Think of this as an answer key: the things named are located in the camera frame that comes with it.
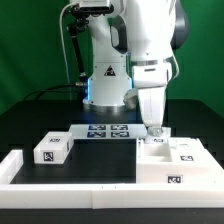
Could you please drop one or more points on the white door panel with handle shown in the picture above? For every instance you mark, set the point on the white door panel with handle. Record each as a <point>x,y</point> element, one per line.
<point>186,150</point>

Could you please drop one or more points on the white cabinet body box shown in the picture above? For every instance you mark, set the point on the white cabinet body box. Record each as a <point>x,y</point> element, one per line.
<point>153,166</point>

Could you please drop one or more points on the small white door panel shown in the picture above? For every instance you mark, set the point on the small white door panel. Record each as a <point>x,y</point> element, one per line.
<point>157,135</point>

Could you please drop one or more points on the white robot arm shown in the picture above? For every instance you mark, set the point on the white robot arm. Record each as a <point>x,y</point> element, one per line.
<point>133,54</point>

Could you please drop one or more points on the white cabinet top block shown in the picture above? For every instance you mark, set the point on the white cabinet top block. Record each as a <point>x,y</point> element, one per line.
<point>53,148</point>

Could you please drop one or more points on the white U-shaped frame fence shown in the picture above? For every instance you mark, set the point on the white U-shaped frame fence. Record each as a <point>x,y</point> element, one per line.
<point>101,196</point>

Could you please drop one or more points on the white tag plate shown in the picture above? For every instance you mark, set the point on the white tag plate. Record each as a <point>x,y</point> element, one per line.
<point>108,131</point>

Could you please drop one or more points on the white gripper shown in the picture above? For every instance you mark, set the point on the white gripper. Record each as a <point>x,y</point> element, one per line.
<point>151,82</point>

